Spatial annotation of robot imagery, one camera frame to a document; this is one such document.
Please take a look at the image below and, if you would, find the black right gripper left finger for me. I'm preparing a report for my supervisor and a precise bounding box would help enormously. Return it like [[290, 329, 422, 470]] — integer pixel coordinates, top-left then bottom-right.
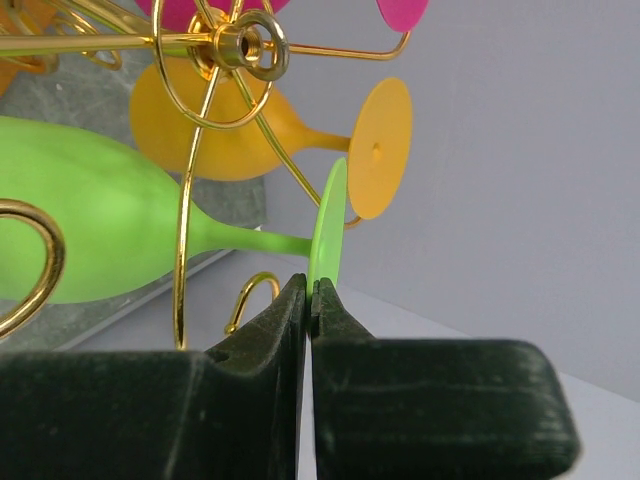
[[1, 274, 306, 479]]

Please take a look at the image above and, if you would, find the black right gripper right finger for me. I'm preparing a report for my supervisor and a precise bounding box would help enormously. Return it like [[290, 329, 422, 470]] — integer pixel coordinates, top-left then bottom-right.
[[310, 279, 581, 479]]

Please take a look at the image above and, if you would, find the green plastic goblet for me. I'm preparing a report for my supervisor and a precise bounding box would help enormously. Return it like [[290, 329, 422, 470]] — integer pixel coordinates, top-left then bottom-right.
[[1, 116, 346, 304]]

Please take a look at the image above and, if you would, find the orange plastic goblet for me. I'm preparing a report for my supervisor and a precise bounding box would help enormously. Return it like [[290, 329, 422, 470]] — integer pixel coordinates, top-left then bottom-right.
[[129, 66, 413, 220]]

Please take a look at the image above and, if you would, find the pink plastic goblet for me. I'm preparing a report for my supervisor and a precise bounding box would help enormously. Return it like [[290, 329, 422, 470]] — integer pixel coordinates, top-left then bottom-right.
[[134, 0, 429, 33]]

